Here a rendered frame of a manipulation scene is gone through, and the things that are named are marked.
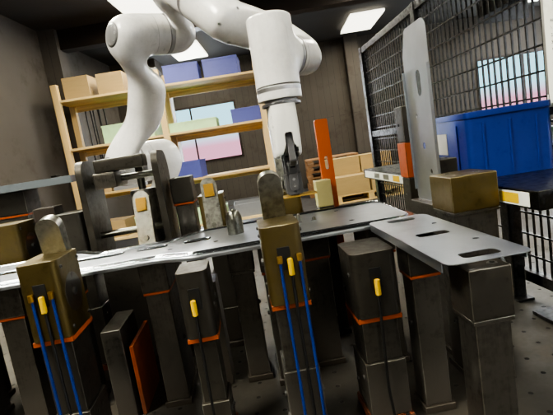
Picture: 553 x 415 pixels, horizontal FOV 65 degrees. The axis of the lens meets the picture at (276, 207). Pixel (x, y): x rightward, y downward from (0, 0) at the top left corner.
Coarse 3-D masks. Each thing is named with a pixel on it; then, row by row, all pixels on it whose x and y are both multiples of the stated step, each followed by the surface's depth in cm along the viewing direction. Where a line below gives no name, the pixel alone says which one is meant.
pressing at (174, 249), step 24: (312, 216) 91; (336, 216) 86; (360, 216) 82; (384, 216) 78; (168, 240) 87; (192, 240) 86; (216, 240) 81; (240, 240) 77; (0, 264) 91; (96, 264) 76; (120, 264) 75; (144, 264) 75; (0, 288) 74
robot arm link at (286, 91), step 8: (264, 88) 79; (272, 88) 78; (280, 88) 78; (288, 88) 79; (296, 88) 80; (264, 96) 80; (272, 96) 79; (280, 96) 78; (288, 96) 79; (296, 96) 81; (264, 104) 83
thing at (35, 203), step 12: (12, 192) 109; (24, 192) 110; (36, 192) 116; (0, 204) 109; (12, 204) 109; (24, 204) 110; (36, 204) 115; (0, 216) 109; (12, 216) 110; (24, 216) 110
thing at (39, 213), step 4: (60, 204) 104; (40, 208) 100; (44, 208) 100; (48, 208) 100; (52, 208) 100; (56, 208) 101; (60, 208) 103; (36, 212) 100; (40, 212) 100; (44, 212) 100; (48, 212) 100; (52, 212) 100; (56, 212) 101; (60, 212) 103; (36, 216) 100; (40, 216) 100; (36, 220) 100
